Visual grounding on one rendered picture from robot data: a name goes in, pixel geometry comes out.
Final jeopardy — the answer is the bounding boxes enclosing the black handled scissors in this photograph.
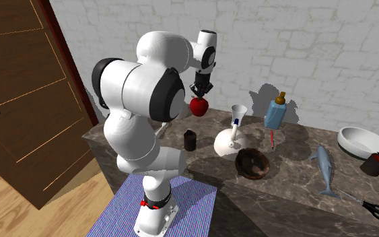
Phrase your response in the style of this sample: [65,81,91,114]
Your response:
[332,186,379,224]

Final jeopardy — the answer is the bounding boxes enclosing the red apple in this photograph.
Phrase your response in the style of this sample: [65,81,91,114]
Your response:
[188,95,209,118]

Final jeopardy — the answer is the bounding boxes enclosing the grey fish figure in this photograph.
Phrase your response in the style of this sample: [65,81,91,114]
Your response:
[308,143,341,200]

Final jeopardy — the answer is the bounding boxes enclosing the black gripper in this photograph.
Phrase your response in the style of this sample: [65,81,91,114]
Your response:
[189,69,214,99]

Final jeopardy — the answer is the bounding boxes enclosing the brown wooden door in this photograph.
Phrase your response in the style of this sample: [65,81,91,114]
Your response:
[0,0,100,211]

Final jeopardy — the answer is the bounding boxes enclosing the white vase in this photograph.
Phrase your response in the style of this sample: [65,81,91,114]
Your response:
[213,104,251,162]

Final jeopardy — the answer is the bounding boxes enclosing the small black cylinder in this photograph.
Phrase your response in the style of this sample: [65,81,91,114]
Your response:
[183,129,197,152]

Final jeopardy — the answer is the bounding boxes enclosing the blue bottle with brown cap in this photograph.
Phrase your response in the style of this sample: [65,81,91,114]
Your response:
[263,91,287,130]

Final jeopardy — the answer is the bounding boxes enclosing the purple striped robot stand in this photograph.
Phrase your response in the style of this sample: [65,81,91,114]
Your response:
[85,173,218,237]

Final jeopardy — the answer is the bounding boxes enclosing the dark cup with red inside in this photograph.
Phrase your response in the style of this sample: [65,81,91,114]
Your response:
[359,151,379,177]

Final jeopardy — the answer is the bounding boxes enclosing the white bowl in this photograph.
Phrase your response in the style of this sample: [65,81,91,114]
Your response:
[337,126,379,161]

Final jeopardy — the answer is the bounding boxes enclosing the dark brown wooden bowl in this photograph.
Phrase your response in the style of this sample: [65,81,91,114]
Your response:
[234,147,271,180]

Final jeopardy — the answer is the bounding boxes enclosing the white pen with blue cap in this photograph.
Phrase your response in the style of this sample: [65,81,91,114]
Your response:
[229,118,240,148]

